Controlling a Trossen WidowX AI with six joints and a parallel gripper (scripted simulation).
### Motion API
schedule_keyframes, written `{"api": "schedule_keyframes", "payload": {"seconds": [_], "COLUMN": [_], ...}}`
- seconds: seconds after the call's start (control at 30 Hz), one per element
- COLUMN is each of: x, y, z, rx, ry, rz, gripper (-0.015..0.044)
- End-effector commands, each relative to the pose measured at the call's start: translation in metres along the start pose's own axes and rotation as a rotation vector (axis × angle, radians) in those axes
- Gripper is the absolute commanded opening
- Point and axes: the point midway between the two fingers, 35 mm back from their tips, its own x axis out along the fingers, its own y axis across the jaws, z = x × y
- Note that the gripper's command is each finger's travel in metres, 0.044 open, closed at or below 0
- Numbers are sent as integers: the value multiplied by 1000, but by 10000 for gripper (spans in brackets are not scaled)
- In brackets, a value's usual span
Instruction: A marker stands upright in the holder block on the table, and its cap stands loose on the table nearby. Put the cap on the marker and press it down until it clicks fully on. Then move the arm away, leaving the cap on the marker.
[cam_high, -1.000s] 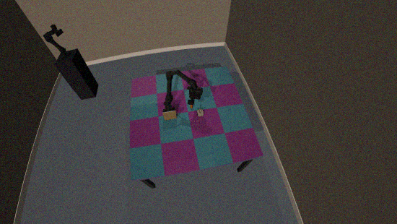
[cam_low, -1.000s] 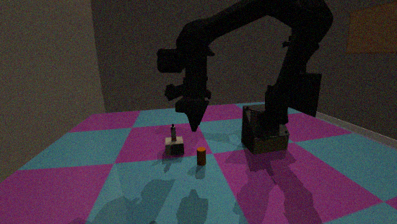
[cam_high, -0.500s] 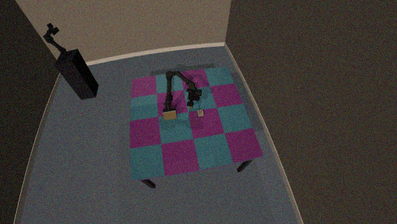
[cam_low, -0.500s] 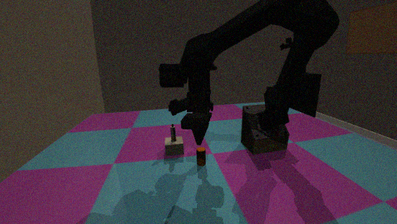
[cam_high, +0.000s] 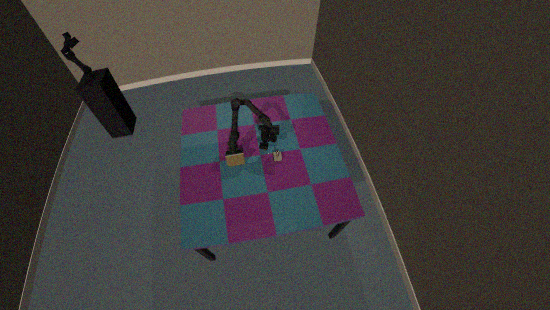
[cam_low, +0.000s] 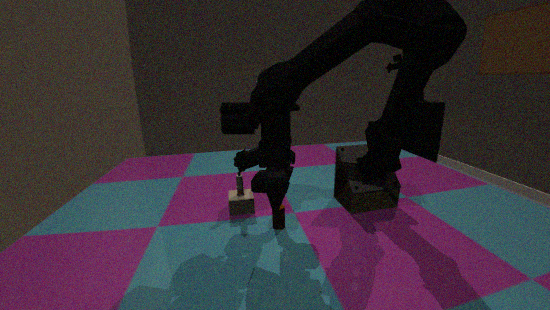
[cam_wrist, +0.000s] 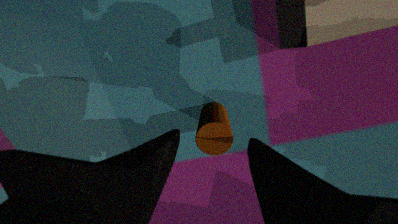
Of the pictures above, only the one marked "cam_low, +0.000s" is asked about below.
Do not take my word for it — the orange cylinder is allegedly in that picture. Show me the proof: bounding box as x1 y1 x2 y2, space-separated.
272 204 285 230

